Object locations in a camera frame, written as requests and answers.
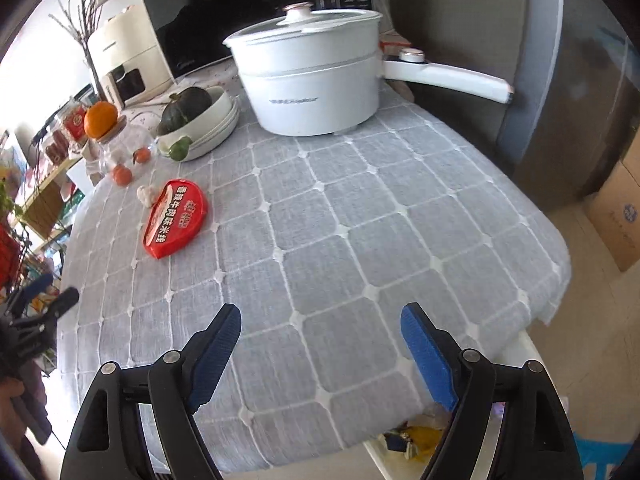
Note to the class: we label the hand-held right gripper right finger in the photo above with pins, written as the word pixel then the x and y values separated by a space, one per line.
pixel 425 355

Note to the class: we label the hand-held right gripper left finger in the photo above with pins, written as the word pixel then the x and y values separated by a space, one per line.
pixel 217 360

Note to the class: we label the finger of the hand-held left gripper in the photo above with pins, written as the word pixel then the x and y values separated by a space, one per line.
pixel 35 287
pixel 62 301

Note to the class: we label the yellow snack bag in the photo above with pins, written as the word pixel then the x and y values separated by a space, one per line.
pixel 425 437

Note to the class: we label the red noodle packet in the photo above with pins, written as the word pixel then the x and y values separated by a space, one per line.
pixel 175 217

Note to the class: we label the person's left forearm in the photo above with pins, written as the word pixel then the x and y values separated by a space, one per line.
pixel 37 405

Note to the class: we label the person's left hand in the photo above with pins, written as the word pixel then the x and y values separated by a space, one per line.
pixel 7 410

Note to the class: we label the red plastic crate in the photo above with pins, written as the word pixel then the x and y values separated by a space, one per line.
pixel 10 255

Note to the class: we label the wooden shelf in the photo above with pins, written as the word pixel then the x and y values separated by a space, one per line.
pixel 47 200

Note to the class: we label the green plant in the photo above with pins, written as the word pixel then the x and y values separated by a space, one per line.
pixel 7 200

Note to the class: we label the garlic bulb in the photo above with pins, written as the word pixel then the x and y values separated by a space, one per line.
pixel 148 196

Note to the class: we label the grey checked tablecloth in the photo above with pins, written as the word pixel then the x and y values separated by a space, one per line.
pixel 350 210

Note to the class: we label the small red tomato in jar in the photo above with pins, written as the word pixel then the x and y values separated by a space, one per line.
pixel 142 156

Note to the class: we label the red label jar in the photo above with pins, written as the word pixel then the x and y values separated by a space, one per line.
pixel 76 122

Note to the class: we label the glass jar with wooden lid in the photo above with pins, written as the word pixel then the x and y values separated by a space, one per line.
pixel 125 142

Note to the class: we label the large orange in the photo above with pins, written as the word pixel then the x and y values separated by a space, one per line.
pixel 101 119

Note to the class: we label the small green fruit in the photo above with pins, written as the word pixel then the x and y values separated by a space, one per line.
pixel 180 149

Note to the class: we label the blue plastic stool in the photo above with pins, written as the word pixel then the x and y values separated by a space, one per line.
pixel 600 455

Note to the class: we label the white ceramic bowl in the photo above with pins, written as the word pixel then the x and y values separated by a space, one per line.
pixel 215 137
pixel 220 102

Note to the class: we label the dark green pumpkin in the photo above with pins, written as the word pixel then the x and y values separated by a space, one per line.
pixel 185 107

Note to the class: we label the large cardboard box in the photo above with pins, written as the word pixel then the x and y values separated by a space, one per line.
pixel 617 210

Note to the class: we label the dry twig bunch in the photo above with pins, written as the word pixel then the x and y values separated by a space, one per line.
pixel 80 35

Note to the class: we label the cream air fryer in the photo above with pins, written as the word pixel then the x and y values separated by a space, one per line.
pixel 130 45

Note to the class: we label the white electric pot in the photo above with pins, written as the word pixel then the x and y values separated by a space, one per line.
pixel 310 85

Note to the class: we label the dark grey refrigerator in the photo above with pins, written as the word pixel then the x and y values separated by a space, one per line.
pixel 550 85

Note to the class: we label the red white carton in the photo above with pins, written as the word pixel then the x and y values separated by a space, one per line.
pixel 395 45

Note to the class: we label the black microwave oven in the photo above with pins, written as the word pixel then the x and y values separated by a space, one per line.
pixel 225 10

